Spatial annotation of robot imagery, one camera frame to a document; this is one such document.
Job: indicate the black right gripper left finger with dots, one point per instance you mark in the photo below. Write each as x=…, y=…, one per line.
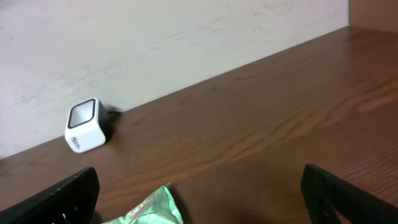
x=72, y=200

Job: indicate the pale green wipes packet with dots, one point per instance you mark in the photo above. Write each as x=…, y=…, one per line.
x=158, y=208

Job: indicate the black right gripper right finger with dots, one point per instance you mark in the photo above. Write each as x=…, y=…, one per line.
x=325, y=195

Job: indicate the white barcode scanner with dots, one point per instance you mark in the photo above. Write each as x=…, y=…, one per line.
x=88, y=126

